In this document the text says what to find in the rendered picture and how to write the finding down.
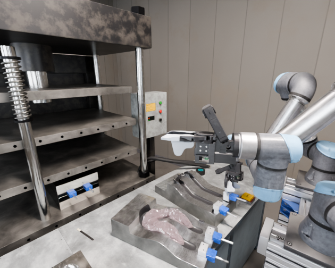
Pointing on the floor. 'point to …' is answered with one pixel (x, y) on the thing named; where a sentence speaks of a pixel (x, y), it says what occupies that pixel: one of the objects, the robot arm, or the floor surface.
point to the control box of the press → (151, 119)
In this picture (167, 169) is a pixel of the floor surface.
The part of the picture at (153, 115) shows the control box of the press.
